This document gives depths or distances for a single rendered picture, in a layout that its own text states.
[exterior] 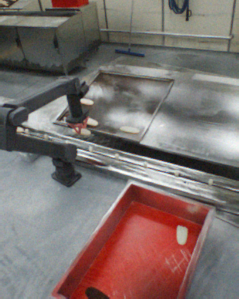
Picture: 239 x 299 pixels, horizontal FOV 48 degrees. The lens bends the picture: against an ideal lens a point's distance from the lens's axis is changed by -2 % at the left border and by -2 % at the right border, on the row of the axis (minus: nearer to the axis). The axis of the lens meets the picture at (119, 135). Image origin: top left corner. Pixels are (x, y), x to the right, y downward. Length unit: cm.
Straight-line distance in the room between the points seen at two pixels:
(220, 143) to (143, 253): 58
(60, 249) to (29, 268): 11
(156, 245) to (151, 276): 11
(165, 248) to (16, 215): 59
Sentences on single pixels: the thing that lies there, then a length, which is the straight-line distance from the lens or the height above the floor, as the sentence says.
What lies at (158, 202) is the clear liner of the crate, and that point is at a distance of 103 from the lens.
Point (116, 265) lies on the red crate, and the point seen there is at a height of 82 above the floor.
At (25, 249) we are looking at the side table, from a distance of 107.
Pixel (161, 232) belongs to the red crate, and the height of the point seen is 82.
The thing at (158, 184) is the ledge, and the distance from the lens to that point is 110.
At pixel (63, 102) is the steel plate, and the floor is 82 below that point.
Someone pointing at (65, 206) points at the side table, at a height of 82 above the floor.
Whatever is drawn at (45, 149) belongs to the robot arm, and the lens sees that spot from 102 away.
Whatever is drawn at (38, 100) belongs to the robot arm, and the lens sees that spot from 96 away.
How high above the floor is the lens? 166
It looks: 36 degrees down
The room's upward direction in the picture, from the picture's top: 7 degrees counter-clockwise
